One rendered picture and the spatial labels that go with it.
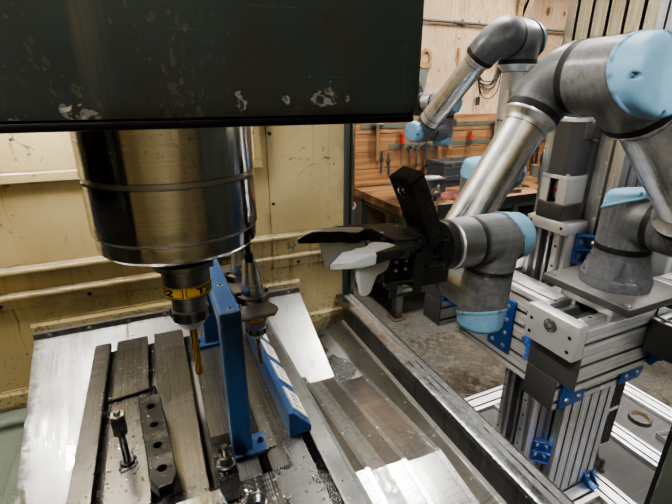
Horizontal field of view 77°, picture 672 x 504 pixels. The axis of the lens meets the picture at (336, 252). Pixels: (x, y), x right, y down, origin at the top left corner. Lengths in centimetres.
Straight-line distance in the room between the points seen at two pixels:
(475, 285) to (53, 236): 125
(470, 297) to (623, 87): 36
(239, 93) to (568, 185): 111
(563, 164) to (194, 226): 110
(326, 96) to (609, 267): 91
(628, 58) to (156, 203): 64
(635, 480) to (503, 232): 162
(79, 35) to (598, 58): 67
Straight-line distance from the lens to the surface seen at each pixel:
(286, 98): 34
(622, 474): 215
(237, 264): 92
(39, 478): 144
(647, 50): 75
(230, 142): 39
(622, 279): 116
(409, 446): 120
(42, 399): 155
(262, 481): 80
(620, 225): 112
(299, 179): 156
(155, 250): 40
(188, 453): 100
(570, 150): 132
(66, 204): 151
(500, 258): 67
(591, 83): 78
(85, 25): 33
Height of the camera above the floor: 159
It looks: 21 degrees down
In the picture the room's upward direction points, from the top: straight up
